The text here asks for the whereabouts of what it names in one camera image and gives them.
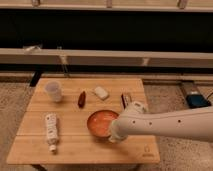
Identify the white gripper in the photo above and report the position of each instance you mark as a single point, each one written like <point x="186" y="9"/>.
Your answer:
<point x="115" y="134"/>

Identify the orange ceramic bowl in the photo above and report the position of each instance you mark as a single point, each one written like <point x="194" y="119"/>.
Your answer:
<point x="98" y="123"/>

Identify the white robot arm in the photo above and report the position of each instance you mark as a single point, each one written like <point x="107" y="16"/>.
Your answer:
<point x="194" y="124"/>

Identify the white soap bar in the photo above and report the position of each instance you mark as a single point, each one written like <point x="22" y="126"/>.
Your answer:
<point x="101" y="93"/>

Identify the dark red sausage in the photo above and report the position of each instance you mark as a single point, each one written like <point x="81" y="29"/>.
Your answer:
<point x="82" y="99"/>

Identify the wooden table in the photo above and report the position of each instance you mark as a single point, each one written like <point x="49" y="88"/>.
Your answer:
<point x="76" y="144"/>

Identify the white tube bottle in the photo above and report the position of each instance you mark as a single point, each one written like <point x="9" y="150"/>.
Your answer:
<point x="51" y="131"/>

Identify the translucent plastic cup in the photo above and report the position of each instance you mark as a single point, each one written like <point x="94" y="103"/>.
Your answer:
<point x="53" y="90"/>

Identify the black blue floor device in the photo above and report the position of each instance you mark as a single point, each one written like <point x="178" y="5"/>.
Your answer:
<point x="195" y="99"/>

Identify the grey metal rail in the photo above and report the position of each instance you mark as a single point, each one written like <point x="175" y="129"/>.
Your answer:
<point x="107" y="58"/>

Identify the upper metal rail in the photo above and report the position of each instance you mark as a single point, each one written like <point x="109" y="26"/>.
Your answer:
<point x="132" y="5"/>

